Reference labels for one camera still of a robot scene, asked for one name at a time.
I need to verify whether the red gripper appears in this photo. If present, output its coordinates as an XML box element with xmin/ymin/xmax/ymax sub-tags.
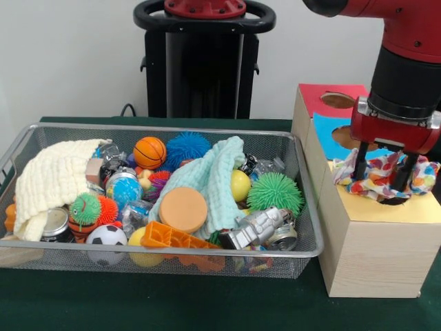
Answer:
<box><xmin>350</xmin><ymin>108</ymin><xmax>441</xmax><ymax>192</ymax></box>

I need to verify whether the multicolour spotted cloth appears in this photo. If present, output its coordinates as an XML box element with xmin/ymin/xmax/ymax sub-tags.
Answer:
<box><xmin>331</xmin><ymin>148</ymin><xmax>441</xmax><ymax>203</ymax></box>

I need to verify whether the light blue cloth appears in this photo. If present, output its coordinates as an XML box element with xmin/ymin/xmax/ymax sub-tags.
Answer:
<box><xmin>147</xmin><ymin>136</ymin><xmax>246</xmax><ymax>241</ymax></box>

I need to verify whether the wooden box with three holes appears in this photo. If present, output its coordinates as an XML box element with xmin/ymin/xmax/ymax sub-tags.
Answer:
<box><xmin>290</xmin><ymin>83</ymin><xmax>441</xmax><ymax>299</ymax></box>

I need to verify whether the clear mesh bin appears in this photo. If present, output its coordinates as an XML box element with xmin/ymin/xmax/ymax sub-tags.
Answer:
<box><xmin>0</xmin><ymin>123</ymin><xmax>325</xmax><ymax>281</ymax></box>

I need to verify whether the green spiky ball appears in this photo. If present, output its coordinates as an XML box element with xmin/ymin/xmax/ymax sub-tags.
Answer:
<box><xmin>247</xmin><ymin>172</ymin><xmax>306</xmax><ymax>218</ymax></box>

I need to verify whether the silver robot toy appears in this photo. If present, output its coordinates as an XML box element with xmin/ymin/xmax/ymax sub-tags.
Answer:
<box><xmin>220</xmin><ymin>205</ymin><xmax>299</xmax><ymax>252</ymax></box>

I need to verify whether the blue spiky ball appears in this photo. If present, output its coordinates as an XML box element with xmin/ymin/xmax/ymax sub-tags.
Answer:
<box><xmin>165</xmin><ymin>130</ymin><xmax>212</xmax><ymax>170</ymax></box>

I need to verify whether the tan toy burger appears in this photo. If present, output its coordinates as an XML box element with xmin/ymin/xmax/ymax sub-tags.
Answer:
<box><xmin>158</xmin><ymin>187</ymin><xmax>209</xmax><ymax>234</ymax></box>

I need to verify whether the orange plastic block toy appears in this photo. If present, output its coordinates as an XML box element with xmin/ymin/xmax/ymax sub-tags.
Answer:
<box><xmin>140</xmin><ymin>220</ymin><xmax>227</xmax><ymax>273</ymax></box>

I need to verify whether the small orange basketball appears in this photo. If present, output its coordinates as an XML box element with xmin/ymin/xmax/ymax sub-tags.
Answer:
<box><xmin>133</xmin><ymin>137</ymin><xmax>167</xmax><ymax>171</ymax></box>

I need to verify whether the dark green table cloth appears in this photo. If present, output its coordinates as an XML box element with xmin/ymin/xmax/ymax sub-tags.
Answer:
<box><xmin>0</xmin><ymin>116</ymin><xmax>441</xmax><ymax>331</ymax></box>

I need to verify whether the blue globe ball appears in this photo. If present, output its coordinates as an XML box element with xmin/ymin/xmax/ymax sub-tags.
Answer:
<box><xmin>105</xmin><ymin>173</ymin><xmax>144</xmax><ymax>210</ymax></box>

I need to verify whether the small soccer ball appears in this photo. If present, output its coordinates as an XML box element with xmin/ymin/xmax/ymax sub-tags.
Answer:
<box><xmin>85</xmin><ymin>224</ymin><xmax>128</xmax><ymax>267</ymax></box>

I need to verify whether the cream white cloth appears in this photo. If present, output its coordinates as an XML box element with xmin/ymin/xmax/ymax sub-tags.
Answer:
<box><xmin>12</xmin><ymin>138</ymin><xmax>113</xmax><ymax>242</ymax></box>

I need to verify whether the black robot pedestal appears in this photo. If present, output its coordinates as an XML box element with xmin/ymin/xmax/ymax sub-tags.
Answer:
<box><xmin>132</xmin><ymin>0</ymin><xmax>276</xmax><ymax>120</ymax></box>

